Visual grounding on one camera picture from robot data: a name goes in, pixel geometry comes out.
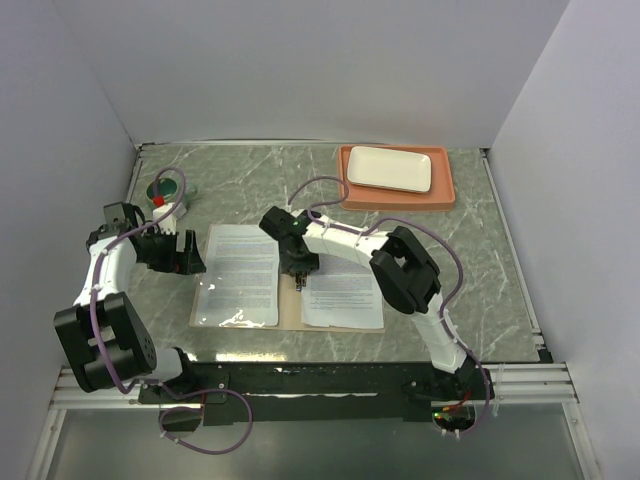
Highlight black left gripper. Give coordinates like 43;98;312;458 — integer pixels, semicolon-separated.
135;226;205;275

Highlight brown paper folder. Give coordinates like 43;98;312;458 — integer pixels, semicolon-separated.
188;223;387;334

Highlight printed paper sheet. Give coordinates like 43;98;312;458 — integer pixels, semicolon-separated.
301;254;384;331
190;224;279;329

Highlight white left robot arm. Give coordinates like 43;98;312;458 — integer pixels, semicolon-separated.
53;202;206;402

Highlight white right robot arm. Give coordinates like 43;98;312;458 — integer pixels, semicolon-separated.
259;207;477;399

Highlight green ceramic cup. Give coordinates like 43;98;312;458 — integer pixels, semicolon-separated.
145;177;198;210

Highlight terracotta rectangular tray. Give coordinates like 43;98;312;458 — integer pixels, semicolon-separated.
337;145;456;212

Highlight white rectangular plate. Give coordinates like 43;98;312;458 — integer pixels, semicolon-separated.
346;146;432;193

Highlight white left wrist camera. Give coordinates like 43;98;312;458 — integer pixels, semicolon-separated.
152;195;186;234

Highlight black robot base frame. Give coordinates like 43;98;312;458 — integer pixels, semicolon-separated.
138;361;495;426

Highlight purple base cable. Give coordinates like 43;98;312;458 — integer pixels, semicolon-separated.
158;389;255;456

